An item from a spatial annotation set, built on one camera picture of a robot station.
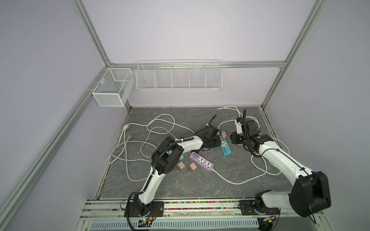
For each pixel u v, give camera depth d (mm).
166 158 550
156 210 733
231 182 826
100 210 755
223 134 948
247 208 735
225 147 936
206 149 845
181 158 910
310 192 410
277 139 1030
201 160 883
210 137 774
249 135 643
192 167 865
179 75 966
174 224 1577
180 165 868
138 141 992
